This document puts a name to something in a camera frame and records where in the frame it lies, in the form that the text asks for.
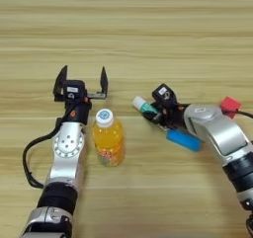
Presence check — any red cube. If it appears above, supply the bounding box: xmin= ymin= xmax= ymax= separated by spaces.
xmin=219 ymin=96 xmax=242 ymax=119

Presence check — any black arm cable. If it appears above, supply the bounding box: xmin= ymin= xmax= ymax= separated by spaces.
xmin=234 ymin=109 xmax=253 ymax=119
xmin=22 ymin=116 xmax=64 ymax=190

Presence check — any white green toothpaste tube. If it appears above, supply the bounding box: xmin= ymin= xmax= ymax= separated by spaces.
xmin=131 ymin=95 xmax=159 ymax=116

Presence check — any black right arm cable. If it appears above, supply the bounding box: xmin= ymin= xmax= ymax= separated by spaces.
xmin=234 ymin=109 xmax=253 ymax=119

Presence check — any orange juice bottle white cap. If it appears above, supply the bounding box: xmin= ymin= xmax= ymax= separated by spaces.
xmin=91 ymin=108 xmax=127 ymax=168

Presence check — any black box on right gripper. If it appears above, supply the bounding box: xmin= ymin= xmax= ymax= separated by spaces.
xmin=151 ymin=82 xmax=178 ymax=110

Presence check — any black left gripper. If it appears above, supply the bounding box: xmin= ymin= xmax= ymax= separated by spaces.
xmin=52 ymin=64 xmax=110 ymax=126

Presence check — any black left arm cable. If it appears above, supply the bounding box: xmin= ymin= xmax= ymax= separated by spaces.
xmin=22 ymin=116 xmax=64 ymax=190

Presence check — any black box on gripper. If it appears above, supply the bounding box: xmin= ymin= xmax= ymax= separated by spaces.
xmin=151 ymin=82 xmax=178 ymax=110
xmin=62 ymin=79 xmax=88 ymax=102

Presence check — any blue rectangular block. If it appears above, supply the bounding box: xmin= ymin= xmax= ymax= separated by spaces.
xmin=165 ymin=128 xmax=203 ymax=153

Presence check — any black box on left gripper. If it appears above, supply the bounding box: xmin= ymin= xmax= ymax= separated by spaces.
xmin=62 ymin=79 xmax=88 ymax=102

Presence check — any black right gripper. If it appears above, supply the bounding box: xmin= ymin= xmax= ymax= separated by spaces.
xmin=141 ymin=102 xmax=191 ymax=131

